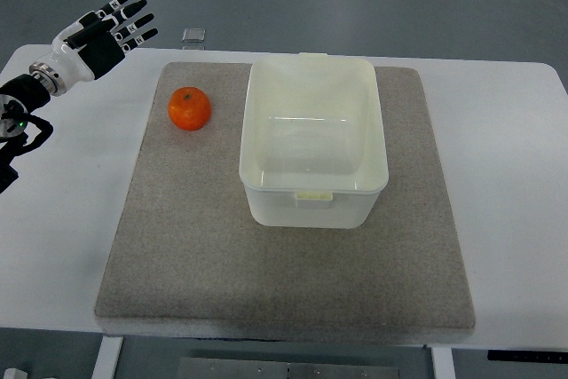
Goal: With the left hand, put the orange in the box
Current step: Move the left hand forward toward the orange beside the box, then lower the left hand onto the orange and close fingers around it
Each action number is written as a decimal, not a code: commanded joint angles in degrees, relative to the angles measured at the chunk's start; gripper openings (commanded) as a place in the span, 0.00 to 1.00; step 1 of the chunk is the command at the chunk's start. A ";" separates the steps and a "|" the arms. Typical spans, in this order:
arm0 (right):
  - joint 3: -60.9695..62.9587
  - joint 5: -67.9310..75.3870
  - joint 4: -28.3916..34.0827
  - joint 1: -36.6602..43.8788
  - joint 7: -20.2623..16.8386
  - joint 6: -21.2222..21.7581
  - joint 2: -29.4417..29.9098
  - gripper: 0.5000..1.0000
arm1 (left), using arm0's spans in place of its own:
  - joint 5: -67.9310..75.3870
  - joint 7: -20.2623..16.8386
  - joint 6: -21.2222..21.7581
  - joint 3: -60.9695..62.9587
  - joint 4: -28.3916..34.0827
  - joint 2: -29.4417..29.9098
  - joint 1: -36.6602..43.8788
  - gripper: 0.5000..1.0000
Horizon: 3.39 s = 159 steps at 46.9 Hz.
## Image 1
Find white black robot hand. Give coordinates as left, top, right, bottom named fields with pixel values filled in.
left=29, top=0, right=158, bottom=96

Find orange fruit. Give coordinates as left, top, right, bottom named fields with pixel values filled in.
left=168, top=86, right=212, bottom=131

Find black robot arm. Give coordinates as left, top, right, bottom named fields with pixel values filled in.
left=1, top=72, right=55, bottom=193

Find white plastic box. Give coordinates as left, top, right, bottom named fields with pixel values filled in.
left=239, top=53, right=389, bottom=229

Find small clear floor plate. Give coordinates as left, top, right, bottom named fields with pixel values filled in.
left=181, top=28, right=206, bottom=43

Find grey felt mat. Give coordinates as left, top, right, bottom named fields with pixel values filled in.
left=94, top=62, right=476, bottom=343

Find white table leg left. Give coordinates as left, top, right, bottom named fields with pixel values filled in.
left=91, top=336, right=123, bottom=379

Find white table leg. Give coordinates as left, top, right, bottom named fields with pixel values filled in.
left=91, top=336, right=123, bottom=379
left=431, top=347, right=456, bottom=379

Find white object bottom left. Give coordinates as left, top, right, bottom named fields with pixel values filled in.
left=3, top=367, right=28, bottom=379

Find white table leg right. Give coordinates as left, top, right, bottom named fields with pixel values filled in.
left=431, top=347, right=456, bottom=379

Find black table control panel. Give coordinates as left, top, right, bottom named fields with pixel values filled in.
left=487, top=350, right=568, bottom=364

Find grey metal base plate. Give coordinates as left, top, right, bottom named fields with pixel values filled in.
left=177, top=358, right=400, bottom=379

